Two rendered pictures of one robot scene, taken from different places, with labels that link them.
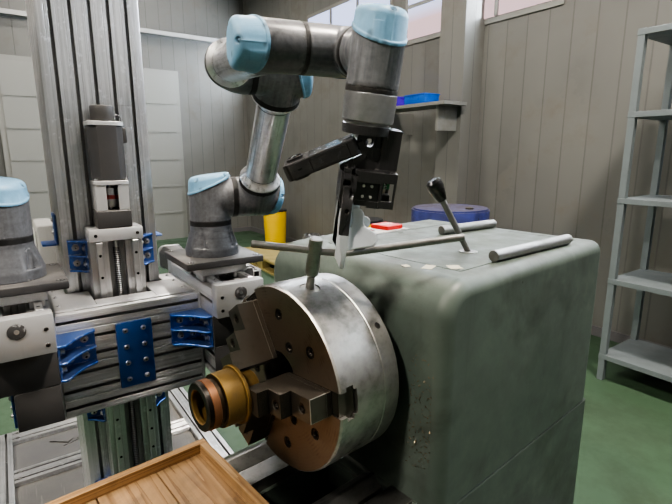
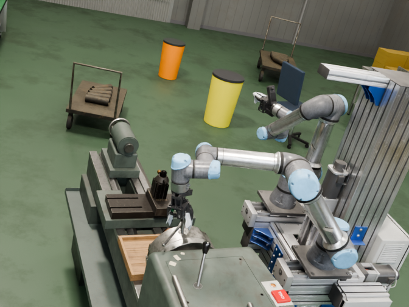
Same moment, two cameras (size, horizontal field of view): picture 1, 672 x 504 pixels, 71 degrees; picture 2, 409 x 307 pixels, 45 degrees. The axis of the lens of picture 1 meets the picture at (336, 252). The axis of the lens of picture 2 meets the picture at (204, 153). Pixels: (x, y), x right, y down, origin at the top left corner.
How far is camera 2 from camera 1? 2.34 m
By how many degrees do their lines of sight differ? 97
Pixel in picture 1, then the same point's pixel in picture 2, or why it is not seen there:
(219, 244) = (310, 253)
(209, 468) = not seen: hidden behind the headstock
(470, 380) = (145, 290)
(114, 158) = (325, 186)
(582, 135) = not seen: outside the picture
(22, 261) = (276, 197)
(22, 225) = (284, 186)
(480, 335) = (150, 280)
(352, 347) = (156, 245)
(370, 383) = not seen: hidden behind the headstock
